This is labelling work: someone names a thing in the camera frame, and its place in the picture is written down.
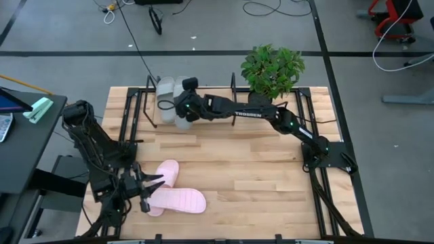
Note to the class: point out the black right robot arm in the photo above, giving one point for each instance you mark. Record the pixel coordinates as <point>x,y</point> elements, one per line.
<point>257,112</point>

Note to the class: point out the grey calculator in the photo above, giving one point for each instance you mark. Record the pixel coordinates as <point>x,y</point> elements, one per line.
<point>5,127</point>

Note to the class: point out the red and black cart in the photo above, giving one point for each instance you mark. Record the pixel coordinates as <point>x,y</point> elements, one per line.
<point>407,8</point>

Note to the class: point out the grey rubber slide sandal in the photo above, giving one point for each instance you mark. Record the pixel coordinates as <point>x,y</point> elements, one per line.
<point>165,88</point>
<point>184,124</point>

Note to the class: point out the black table clamp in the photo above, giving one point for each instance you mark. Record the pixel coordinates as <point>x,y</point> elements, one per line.
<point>158,239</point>
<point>278,239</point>

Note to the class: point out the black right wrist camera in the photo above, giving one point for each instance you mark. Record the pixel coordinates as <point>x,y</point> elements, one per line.
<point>190,83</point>

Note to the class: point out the wooden shelf with black frame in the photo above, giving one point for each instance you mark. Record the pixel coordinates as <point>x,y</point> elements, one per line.
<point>233,81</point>

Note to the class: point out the black desk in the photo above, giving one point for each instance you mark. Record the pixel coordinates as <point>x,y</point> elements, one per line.
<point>30,152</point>

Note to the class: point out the mint green stapler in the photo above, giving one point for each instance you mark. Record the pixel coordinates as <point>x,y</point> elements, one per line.
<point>39,108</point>

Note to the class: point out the yellow plug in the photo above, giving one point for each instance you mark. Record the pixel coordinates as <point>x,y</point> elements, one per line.
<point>111,6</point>

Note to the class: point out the black box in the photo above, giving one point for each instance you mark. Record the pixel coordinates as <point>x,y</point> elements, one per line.
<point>157,2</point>

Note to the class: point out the pink rubber slide sandal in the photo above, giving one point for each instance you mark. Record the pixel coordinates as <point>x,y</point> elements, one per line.
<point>167,171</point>
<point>183,200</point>

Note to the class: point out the black metal table frame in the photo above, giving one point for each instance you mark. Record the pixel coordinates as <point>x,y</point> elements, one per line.
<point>304,92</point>

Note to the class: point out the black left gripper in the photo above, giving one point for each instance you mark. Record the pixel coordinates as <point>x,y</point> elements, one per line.
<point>130,186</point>

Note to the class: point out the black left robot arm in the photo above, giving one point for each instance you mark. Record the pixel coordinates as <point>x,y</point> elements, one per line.
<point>95,142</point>

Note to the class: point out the black plant pot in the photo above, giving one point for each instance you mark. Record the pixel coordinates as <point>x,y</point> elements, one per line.
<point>257,99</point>

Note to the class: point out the tablet screen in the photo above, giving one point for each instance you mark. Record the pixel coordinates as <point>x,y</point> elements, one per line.
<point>8,103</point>

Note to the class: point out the green leafy plant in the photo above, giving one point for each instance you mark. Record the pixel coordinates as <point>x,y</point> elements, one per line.
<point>271,71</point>

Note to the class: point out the yellow rod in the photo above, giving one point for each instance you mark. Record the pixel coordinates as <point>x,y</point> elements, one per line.
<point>23,84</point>

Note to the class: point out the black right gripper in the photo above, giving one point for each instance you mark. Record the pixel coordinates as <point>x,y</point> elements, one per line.
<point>190,105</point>

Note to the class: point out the grey desk base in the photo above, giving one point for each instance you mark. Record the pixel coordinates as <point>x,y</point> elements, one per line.
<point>407,99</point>

